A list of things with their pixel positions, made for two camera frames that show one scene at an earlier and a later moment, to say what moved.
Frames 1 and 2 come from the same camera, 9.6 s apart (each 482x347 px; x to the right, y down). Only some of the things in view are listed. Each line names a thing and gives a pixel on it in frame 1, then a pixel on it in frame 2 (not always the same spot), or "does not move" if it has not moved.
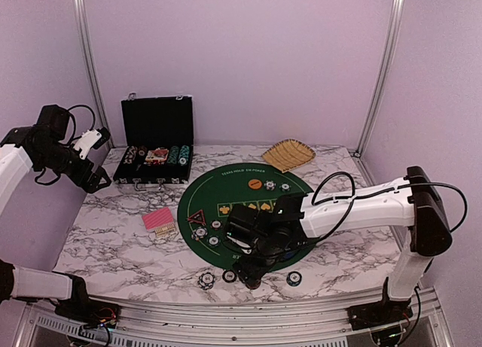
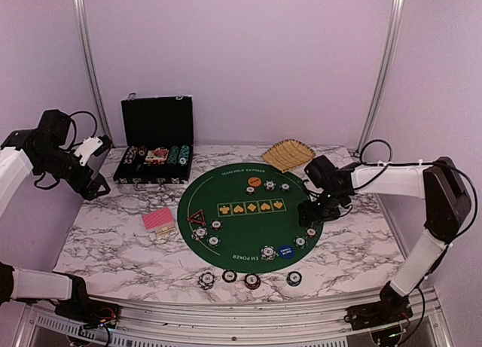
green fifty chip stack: (294, 278) does not move
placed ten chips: (269, 185) does not move
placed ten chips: (199, 233) does not move
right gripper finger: (258, 275) → (318, 216)
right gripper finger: (243, 272) → (304, 213)
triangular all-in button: (197, 217) does not move
